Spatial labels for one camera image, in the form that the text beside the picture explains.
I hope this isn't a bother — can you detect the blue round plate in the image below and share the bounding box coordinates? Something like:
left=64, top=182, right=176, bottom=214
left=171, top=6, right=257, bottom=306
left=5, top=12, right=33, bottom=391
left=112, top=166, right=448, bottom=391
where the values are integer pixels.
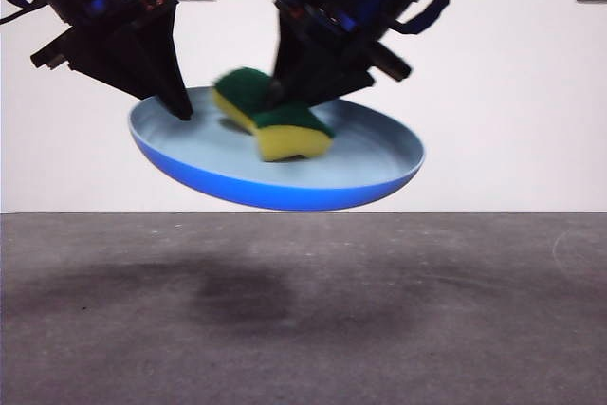
left=127, top=85, right=427, bottom=212

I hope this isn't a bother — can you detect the yellow sponge with green scourer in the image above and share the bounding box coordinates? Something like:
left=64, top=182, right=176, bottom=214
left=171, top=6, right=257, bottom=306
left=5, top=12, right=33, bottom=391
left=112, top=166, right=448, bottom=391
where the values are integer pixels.
left=212, top=66, right=336, bottom=163

